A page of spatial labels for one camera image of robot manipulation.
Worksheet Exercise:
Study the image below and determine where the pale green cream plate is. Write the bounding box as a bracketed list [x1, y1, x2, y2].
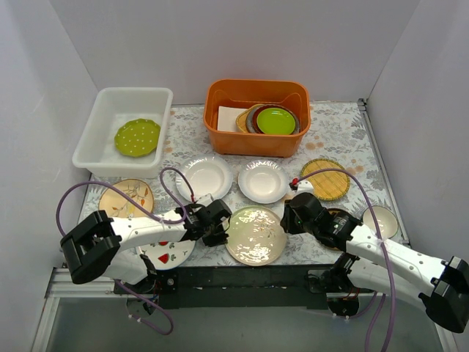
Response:
[226, 205, 287, 266]

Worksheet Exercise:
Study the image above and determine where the green polka dot plate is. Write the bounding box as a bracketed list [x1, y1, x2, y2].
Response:
[114, 118, 161, 158]

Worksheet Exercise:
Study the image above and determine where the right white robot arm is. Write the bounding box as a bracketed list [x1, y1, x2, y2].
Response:
[281, 193, 468, 334]

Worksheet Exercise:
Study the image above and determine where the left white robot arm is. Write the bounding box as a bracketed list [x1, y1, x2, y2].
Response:
[60, 197, 232, 293]

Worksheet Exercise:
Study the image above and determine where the white plastic bin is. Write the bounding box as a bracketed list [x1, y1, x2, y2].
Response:
[73, 87, 173, 178]

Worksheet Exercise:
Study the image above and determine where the orange plastic bin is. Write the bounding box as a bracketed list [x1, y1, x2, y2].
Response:
[203, 78, 311, 158]

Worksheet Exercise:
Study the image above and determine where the yellow brown ornate plate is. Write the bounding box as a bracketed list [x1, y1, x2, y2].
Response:
[328, 209, 348, 252]

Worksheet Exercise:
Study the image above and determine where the round woven bamboo mat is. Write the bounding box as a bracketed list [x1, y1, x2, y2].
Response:
[300, 158, 350, 201]

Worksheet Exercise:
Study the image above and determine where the large white paper plate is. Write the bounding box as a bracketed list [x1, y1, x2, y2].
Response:
[175, 155, 233, 201]

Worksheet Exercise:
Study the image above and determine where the small white paper plate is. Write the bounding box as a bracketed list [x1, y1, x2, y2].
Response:
[237, 160, 289, 204]

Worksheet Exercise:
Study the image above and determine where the white watermelon pattern plate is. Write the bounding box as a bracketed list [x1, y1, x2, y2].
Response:
[139, 241, 196, 271]

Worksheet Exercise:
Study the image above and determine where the floral pattern table mat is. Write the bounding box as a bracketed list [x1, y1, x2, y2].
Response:
[78, 102, 398, 267]

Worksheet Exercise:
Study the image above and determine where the white bowl teal rim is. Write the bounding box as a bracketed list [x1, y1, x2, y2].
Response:
[361, 205, 399, 239]

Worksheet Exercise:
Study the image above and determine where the tan bird pattern plate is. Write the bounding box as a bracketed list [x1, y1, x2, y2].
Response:
[98, 179, 155, 218]

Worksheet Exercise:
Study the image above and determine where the lime green round plate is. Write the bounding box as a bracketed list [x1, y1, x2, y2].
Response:
[256, 107, 296, 135]

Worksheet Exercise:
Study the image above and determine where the small woven bamboo tray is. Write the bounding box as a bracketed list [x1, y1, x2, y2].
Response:
[236, 109, 249, 133]

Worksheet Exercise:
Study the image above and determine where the white paper sheet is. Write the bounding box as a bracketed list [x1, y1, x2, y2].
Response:
[217, 106, 245, 132]

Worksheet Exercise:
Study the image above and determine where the grey speckled plate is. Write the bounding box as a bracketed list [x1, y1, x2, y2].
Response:
[245, 104, 262, 133]

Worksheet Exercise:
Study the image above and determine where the dark red plate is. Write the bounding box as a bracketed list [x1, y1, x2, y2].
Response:
[254, 104, 300, 135]

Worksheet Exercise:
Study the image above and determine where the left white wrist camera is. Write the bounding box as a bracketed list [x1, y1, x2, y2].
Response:
[196, 194, 213, 207]

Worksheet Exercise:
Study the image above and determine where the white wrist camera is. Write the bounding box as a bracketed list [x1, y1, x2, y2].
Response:
[196, 194, 213, 207]
[289, 178, 314, 199]

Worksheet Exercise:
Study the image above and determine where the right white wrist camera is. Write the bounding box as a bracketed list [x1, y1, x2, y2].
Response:
[289, 178, 314, 199]

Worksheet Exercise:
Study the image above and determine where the black aluminium base frame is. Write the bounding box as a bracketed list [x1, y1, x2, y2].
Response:
[43, 252, 440, 320]

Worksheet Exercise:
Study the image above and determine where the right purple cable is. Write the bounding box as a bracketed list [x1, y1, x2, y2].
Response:
[292, 168, 397, 352]

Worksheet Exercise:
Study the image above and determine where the purple cable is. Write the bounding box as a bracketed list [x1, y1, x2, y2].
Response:
[292, 168, 397, 352]
[55, 166, 199, 336]

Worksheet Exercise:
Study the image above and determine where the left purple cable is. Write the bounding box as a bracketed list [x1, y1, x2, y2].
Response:
[55, 166, 199, 336]

